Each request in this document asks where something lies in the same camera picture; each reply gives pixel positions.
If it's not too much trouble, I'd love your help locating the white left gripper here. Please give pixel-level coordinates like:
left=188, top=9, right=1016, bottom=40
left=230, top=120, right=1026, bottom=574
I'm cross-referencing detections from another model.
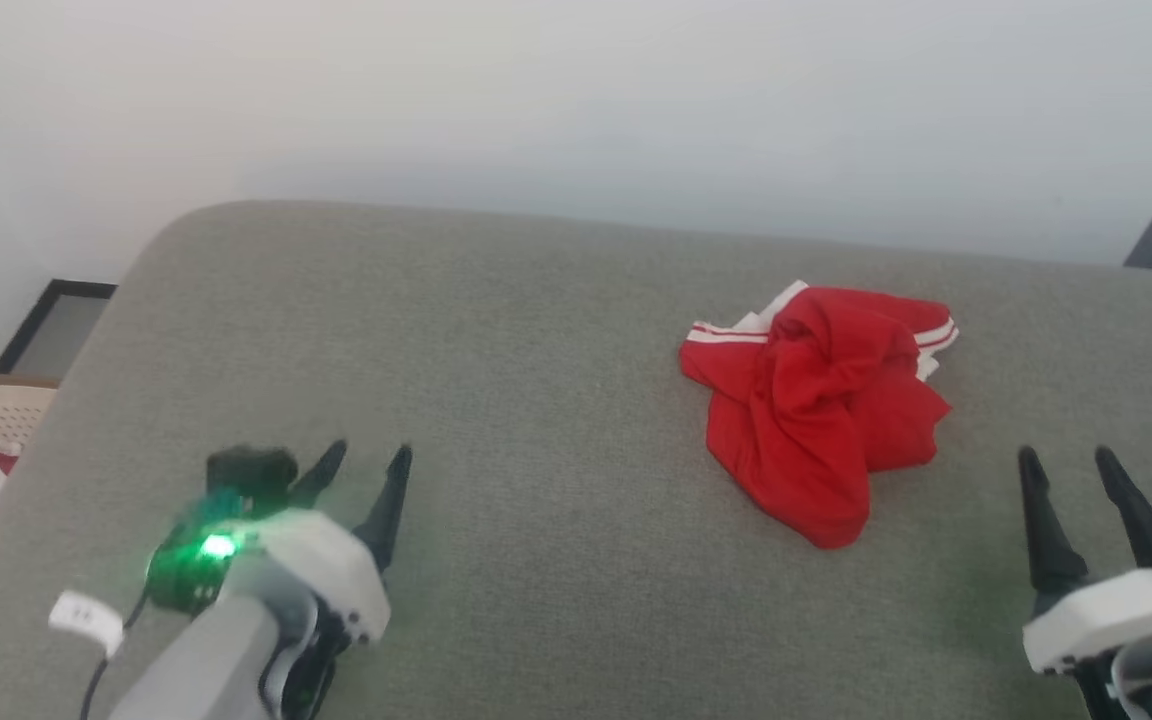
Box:
left=254, top=438, right=414, bottom=649

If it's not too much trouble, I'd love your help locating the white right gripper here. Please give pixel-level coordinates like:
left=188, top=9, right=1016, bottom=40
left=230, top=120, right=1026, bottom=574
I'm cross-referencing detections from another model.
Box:
left=1018, top=446, right=1152, bottom=676

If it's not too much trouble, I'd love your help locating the red garment with white stripes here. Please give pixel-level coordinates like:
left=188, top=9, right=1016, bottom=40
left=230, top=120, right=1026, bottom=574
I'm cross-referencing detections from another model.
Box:
left=678, top=280, right=960, bottom=550

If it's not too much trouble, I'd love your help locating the grey fabric sofa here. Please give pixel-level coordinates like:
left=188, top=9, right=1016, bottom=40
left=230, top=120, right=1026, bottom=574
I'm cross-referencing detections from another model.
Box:
left=0, top=200, right=1152, bottom=720

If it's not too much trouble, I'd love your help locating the black framed panel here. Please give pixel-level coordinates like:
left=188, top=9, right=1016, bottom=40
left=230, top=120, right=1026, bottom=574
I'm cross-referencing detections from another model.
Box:
left=0, top=280, right=119, bottom=376

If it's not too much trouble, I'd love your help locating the white cable tag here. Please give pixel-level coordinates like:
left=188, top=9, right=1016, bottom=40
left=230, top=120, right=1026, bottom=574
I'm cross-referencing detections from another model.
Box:
left=48, top=590, right=125, bottom=658

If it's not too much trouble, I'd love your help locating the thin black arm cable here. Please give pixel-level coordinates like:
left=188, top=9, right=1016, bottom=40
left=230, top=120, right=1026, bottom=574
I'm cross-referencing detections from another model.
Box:
left=81, top=590, right=149, bottom=720

